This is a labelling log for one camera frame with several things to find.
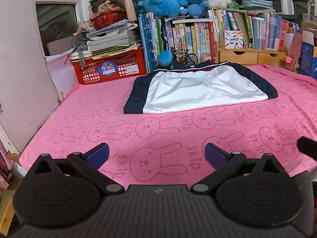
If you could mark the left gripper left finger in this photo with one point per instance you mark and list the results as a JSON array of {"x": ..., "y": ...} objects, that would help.
[{"x": 87, "y": 166}]

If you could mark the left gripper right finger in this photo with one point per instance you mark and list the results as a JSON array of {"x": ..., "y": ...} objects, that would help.
[{"x": 226, "y": 167}]

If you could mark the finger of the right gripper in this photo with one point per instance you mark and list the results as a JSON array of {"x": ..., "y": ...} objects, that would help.
[{"x": 307, "y": 146}]

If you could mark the white and navy jacket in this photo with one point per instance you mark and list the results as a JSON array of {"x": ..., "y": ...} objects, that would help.
[{"x": 207, "y": 85}]

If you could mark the pink bunny towel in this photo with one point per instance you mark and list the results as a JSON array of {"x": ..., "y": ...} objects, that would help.
[{"x": 169, "y": 148}]

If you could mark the blue box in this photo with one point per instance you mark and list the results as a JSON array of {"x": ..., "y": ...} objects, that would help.
[{"x": 308, "y": 60}]

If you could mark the wooden drawer organizer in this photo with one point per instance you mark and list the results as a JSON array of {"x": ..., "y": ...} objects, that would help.
[{"x": 251, "y": 57}]

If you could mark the miniature bicycle model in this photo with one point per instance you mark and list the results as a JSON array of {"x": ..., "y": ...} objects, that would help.
[{"x": 185, "y": 57}]

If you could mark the red plastic crate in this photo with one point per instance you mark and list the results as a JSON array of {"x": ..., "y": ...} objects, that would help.
[{"x": 127, "y": 64}]

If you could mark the blue plush ball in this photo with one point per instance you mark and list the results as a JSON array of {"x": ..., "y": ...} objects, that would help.
[{"x": 165, "y": 59}]

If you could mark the white pencil print box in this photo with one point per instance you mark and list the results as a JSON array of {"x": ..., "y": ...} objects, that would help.
[{"x": 231, "y": 39}]

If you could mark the stack of papers and books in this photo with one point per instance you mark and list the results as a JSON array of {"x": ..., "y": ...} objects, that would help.
[{"x": 112, "y": 40}]

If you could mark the row of books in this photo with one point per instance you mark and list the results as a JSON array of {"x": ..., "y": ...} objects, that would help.
[{"x": 262, "y": 30}]

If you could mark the small red basket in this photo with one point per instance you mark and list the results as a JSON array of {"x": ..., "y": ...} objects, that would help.
[{"x": 108, "y": 18}]

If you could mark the stack of folded blue cloths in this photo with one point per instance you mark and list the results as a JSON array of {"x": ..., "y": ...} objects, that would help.
[{"x": 257, "y": 4}]

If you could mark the blue plush toy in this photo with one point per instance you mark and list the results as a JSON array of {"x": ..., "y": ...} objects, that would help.
[{"x": 174, "y": 8}]

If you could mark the cardboard tube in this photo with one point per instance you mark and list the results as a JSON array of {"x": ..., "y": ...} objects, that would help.
[{"x": 130, "y": 11}]

